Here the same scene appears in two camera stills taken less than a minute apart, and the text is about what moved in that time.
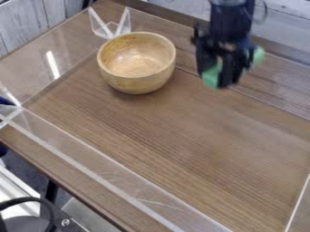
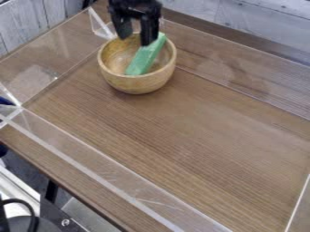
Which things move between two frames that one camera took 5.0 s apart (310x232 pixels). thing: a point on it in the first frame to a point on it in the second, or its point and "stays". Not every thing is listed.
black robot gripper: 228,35 to 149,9
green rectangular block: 212,74 to 145,58
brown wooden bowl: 136,62 stays
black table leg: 51,191 stays
